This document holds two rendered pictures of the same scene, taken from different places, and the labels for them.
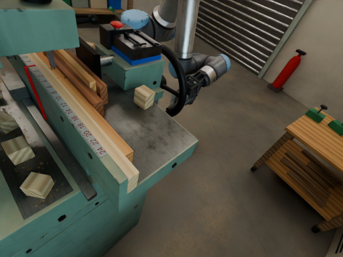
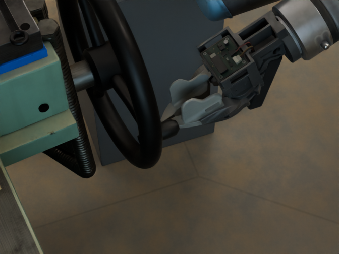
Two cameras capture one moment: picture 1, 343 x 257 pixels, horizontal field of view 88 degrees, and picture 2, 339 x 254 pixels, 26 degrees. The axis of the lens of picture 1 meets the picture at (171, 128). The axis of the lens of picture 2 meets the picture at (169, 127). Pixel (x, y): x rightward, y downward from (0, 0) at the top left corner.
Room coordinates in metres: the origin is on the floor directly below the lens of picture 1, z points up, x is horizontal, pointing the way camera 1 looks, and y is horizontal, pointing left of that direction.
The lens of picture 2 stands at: (0.12, -0.27, 1.56)
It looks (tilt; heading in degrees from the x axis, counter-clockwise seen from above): 56 degrees down; 30
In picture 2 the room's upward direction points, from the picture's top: straight up
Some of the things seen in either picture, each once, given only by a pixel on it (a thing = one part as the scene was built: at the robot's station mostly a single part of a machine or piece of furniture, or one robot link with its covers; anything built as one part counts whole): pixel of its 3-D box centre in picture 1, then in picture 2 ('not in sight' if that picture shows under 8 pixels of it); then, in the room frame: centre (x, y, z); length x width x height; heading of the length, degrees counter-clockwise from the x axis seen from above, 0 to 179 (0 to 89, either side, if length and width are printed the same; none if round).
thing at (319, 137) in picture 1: (321, 162); not in sight; (1.01, -1.16, 0.32); 0.66 x 0.57 x 0.64; 49
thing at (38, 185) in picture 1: (38, 185); not in sight; (0.11, 0.21, 0.82); 0.04 x 0.03 x 0.03; 97
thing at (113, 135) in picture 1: (50, 71); not in sight; (0.33, 0.32, 0.92); 0.62 x 0.02 x 0.04; 58
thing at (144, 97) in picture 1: (144, 97); not in sight; (0.34, 0.09, 0.92); 0.04 x 0.03 x 0.04; 65
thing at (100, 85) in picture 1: (85, 77); not in sight; (0.34, 0.24, 0.92); 0.17 x 0.02 x 0.05; 58
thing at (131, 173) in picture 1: (49, 82); not in sight; (0.28, 0.28, 0.92); 0.60 x 0.02 x 0.05; 58
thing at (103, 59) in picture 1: (100, 61); not in sight; (0.38, 0.22, 0.95); 0.09 x 0.07 x 0.09; 58
